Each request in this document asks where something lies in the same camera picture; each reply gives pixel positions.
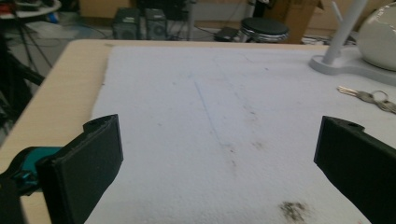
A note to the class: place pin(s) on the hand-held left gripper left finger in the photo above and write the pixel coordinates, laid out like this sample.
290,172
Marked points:
84,168

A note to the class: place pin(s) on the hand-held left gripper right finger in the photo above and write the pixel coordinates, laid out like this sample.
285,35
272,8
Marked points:
358,161

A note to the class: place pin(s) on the white stand with pole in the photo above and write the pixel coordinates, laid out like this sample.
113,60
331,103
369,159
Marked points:
342,53

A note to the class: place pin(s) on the black tripod stand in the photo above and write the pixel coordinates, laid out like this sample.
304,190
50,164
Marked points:
18,68

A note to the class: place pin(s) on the white round bowl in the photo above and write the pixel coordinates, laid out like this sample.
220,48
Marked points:
378,37

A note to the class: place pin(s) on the white cloth mat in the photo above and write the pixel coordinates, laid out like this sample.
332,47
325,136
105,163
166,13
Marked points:
218,124

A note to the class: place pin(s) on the black speaker box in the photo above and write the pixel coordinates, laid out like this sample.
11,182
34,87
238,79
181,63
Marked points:
126,24
155,24

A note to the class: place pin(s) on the brown cardboard box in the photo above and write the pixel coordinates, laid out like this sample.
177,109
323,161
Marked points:
295,15

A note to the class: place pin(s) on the black round stool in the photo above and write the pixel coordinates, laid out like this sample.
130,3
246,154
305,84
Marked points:
264,29

